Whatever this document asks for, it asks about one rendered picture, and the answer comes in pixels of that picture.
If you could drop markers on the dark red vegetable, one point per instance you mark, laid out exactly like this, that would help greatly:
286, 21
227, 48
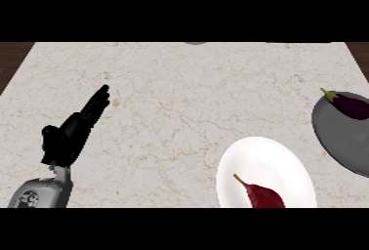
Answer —
263, 196

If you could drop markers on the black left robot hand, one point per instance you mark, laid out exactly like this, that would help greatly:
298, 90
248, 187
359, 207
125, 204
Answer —
72, 130

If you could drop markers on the grey pan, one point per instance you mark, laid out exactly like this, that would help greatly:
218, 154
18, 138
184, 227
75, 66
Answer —
342, 140

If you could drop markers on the white oval plate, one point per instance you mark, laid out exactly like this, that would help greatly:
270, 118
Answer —
269, 162

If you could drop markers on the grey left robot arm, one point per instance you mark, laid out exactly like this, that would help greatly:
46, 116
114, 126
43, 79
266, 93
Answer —
43, 192

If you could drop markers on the purple eggplant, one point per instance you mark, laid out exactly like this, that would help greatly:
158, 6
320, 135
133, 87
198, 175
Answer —
353, 105

